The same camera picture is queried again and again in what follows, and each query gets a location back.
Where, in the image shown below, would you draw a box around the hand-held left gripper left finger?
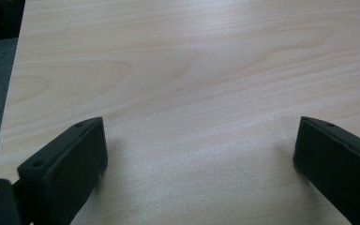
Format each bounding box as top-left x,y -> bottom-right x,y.
12,116 -> 109,225

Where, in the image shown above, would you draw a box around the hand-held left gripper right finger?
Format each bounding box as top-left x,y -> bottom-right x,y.
292,115 -> 360,225

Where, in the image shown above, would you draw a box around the dark object beside table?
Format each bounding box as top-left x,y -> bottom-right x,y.
0,0 -> 26,43

